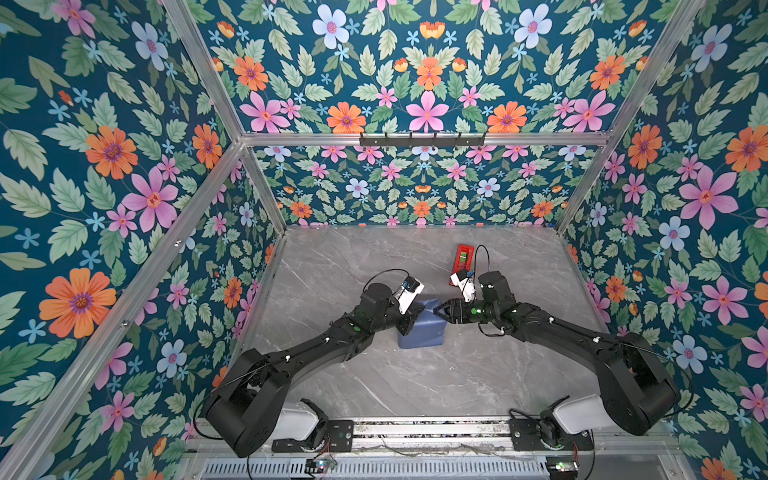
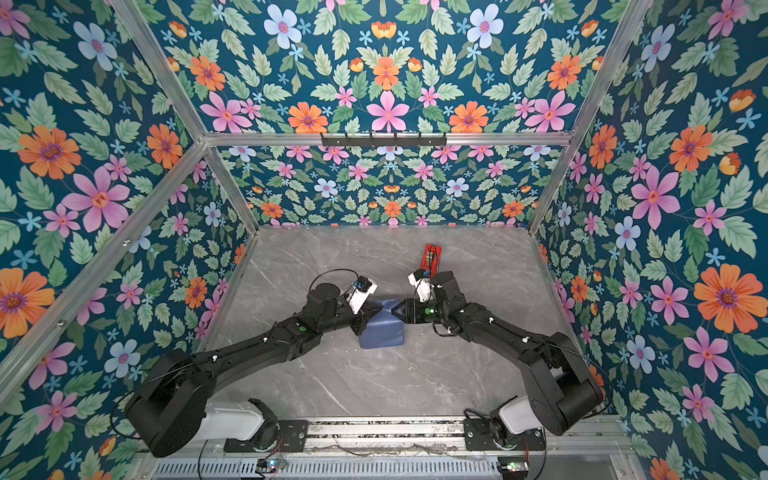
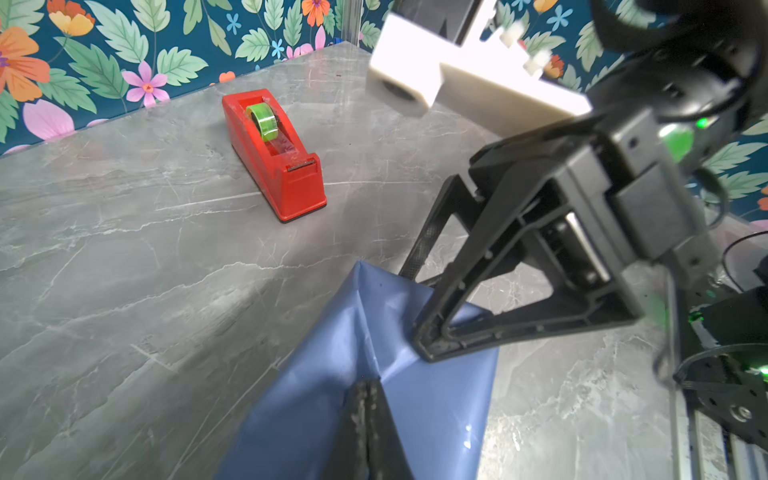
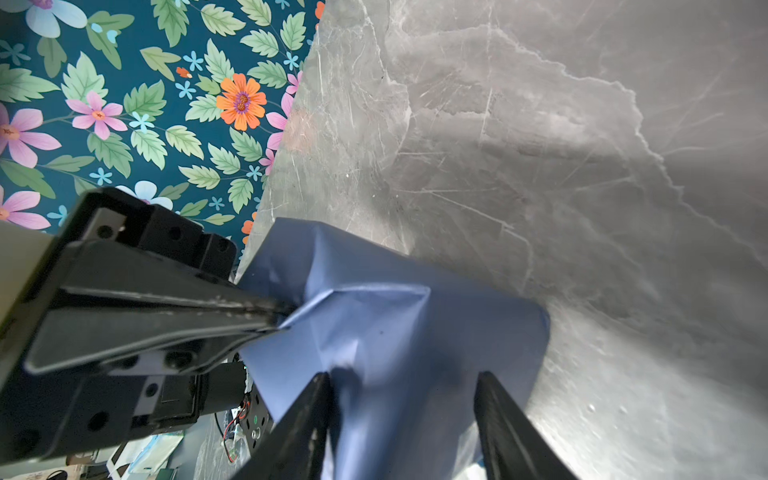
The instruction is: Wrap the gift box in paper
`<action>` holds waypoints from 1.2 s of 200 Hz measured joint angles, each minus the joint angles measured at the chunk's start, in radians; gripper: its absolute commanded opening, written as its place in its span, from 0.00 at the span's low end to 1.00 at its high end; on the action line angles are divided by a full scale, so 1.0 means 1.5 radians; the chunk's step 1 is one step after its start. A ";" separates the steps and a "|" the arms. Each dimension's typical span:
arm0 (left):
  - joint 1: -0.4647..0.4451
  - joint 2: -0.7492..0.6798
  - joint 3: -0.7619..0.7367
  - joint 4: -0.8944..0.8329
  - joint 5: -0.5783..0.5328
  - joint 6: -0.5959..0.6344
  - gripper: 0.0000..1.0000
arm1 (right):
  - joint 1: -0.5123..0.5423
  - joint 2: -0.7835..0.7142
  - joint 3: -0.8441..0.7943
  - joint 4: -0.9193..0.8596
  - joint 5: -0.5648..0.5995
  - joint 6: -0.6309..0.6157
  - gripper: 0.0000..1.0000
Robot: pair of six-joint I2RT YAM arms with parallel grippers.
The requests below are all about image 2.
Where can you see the aluminium corner frame post left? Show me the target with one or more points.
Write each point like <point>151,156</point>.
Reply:
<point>140,32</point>

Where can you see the aluminium left side bar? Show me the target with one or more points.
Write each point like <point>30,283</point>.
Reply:
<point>22,360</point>

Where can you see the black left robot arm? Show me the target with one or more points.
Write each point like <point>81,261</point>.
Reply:
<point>172,406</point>

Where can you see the red tape dispenser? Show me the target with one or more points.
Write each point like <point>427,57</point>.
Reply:
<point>430,260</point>

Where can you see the aluminium corner frame post right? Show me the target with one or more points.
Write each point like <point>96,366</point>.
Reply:
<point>630,24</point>

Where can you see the aluminium horizontal back bar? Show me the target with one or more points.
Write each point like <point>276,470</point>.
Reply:
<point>286,140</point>

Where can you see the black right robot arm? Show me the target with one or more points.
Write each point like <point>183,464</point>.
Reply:
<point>560,389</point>

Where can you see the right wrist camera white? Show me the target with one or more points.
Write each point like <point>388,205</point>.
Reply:
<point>420,281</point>

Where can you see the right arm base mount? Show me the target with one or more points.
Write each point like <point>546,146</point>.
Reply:
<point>511,427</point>

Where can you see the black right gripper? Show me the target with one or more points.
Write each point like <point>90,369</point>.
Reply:
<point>412,308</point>

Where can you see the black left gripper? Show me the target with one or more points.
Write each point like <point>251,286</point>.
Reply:
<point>365,314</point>

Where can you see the white vented cable duct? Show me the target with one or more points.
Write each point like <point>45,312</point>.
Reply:
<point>329,468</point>

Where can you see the black hook rail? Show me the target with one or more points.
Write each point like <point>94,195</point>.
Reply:
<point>371,140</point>

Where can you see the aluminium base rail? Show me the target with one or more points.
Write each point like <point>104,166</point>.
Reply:
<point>394,435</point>

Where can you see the aluminium corner frame post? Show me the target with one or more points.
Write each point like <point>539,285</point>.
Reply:
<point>630,24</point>
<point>140,32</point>

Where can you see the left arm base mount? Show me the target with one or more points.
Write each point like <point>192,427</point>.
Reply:
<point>273,435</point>

